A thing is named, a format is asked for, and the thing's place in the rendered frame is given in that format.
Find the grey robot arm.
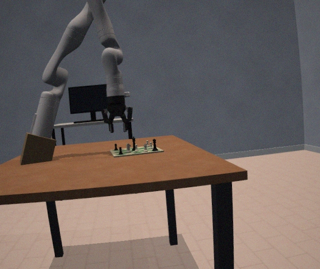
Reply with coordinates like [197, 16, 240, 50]
[30, 0, 131, 138]

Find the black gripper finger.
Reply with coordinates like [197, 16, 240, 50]
[101, 109, 114, 133]
[117, 107, 133, 132]

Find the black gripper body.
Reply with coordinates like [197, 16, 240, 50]
[107, 95, 126, 117]

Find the green and cream chessboard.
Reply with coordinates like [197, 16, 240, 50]
[110, 146, 164, 157]

